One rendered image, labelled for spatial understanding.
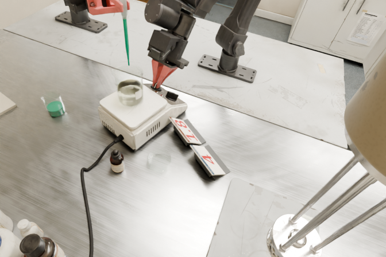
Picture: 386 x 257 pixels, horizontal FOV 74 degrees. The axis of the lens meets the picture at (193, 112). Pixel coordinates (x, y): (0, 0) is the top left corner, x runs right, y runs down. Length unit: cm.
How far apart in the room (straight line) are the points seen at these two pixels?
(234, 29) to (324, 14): 217
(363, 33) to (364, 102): 281
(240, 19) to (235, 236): 56
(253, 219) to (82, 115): 50
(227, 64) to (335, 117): 37
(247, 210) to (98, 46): 73
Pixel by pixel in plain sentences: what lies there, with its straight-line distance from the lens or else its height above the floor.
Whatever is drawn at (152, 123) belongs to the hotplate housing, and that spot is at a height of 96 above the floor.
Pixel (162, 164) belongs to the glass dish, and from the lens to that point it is 62.
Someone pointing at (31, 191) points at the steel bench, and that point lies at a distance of 65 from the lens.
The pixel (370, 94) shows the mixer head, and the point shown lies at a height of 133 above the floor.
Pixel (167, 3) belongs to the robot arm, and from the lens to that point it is 61.
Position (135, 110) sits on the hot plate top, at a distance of 61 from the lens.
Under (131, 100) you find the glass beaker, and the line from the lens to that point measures 60.
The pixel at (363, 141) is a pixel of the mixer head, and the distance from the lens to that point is 21.
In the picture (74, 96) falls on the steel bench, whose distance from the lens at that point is 80.
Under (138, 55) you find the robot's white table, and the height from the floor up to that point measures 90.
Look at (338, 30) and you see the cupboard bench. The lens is 299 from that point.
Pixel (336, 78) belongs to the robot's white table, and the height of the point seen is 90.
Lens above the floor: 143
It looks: 46 degrees down
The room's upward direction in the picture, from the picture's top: 8 degrees clockwise
